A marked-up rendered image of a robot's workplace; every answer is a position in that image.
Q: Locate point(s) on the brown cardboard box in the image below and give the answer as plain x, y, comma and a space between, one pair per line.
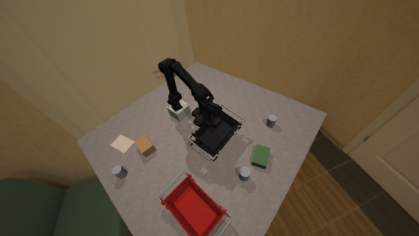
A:
145, 146

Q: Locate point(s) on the green flat box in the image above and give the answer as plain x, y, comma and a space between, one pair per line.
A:
261, 156

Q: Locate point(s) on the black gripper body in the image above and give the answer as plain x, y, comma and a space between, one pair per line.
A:
214, 122

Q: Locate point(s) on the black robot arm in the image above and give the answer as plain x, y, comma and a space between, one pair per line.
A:
198, 91

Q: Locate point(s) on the grey cylinder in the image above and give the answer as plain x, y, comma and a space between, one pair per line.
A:
244, 173
119, 171
271, 121

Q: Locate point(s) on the beige flat panel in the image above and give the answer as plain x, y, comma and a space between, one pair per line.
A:
122, 143

